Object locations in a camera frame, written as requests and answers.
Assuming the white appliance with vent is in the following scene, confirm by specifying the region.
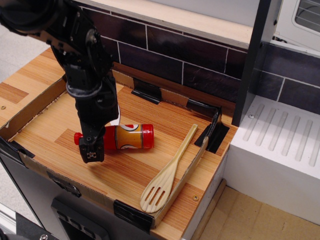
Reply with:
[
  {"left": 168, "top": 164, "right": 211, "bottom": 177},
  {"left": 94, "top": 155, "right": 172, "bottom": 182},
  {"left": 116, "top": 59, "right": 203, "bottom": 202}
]
[{"left": 274, "top": 0, "right": 320, "bottom": 52}]

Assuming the wooden slotted spatula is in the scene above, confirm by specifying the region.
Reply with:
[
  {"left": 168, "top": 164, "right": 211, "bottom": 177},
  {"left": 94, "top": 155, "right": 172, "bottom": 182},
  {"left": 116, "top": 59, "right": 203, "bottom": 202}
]
[{"left": 140, "top": 124, "right": 198, "bottom": 214}]

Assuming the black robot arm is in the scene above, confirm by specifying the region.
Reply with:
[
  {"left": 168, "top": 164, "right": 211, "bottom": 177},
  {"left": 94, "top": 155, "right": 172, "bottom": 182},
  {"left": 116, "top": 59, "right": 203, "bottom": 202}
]
[{"left": 0, "top": 0, "right": 119, "bottom": 163}]

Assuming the black shelf post right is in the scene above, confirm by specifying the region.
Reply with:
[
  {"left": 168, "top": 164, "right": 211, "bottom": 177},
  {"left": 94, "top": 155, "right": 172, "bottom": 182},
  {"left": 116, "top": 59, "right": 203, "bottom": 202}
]
[{"left": 232, "top": 0, "right": 282, "bottom": 127}]

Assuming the red hot sauce bottle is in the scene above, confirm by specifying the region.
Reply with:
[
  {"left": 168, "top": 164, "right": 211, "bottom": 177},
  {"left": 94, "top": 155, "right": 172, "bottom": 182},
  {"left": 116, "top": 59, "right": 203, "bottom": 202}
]
[{"left": 73, "top": 123, "right": 155, "bottom": 151}]

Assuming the black device bottom left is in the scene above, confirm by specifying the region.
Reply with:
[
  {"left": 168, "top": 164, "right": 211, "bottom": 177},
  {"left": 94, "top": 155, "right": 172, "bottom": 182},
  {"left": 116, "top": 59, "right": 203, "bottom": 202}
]
[{"left": 0, "top": 212, "right": 57, "bottom": 240}]

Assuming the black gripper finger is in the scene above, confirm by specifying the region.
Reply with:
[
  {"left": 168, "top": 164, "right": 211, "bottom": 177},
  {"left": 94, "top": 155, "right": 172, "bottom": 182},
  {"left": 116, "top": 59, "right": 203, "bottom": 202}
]
[{"left": 79, "top": 122, "right": 106, "bottom": 164}]

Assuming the yellow handled toy knife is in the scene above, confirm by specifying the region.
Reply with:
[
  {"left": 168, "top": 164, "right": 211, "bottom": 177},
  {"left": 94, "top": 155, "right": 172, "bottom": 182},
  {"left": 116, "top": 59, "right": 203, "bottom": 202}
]
[{"left": 109, "top": 105, "right": 121, "bottom": 126}]

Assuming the white ridged sink drainboard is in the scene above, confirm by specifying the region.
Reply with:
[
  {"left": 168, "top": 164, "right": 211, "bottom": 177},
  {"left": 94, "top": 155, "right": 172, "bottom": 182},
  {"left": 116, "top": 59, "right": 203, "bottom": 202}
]
[{"left": 223, "top": 96, "right": 320, "bottom": 224}]

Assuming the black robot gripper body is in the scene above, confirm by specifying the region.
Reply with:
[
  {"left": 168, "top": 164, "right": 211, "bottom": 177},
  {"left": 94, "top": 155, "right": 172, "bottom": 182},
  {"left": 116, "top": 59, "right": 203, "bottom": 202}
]
[{"left": 66, "top": 72, "right": 119, "bottom": 130}]

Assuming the black oven control panel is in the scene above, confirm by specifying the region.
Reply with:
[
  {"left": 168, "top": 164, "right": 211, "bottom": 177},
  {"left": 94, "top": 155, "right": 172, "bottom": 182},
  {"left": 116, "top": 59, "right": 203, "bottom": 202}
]
[{"left": 51, "top": 198, "right": 110, "bottom": 240}]

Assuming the light wooden shelf board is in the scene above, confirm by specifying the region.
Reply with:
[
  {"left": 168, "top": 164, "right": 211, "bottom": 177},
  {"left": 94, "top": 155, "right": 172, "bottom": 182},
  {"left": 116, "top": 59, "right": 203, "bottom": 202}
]
[{"left": 80, "top": 0, "right": 253, "bottom": 49}]

